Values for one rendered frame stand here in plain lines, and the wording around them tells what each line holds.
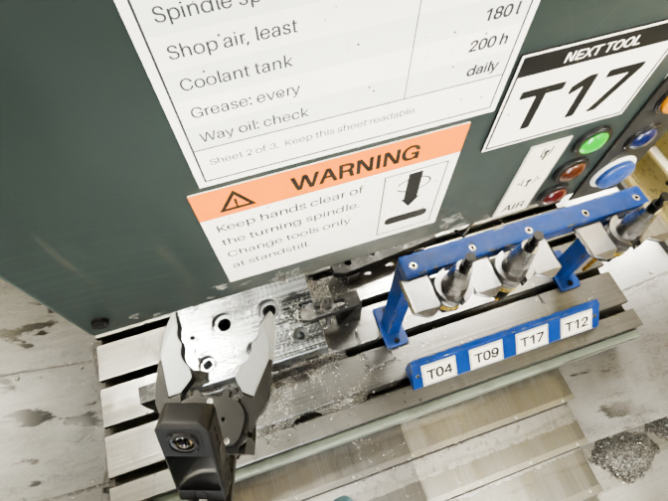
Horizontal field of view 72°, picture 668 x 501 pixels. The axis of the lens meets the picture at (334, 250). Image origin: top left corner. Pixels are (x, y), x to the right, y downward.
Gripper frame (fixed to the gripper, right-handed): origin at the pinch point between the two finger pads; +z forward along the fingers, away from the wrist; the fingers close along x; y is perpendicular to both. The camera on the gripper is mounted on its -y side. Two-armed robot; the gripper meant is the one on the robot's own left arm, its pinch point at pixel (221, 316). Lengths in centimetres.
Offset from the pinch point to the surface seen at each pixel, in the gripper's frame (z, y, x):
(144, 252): -4.1, -25.2, 1.8
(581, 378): 5, 73, 76
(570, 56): 3.2, -32.1, 24.3
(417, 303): 8.9, 22.5, 26.0
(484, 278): 13.1, 22.7, 37.4
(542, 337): 10, 51, 58
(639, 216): 21, 17, 62
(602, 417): -4, 72, 79
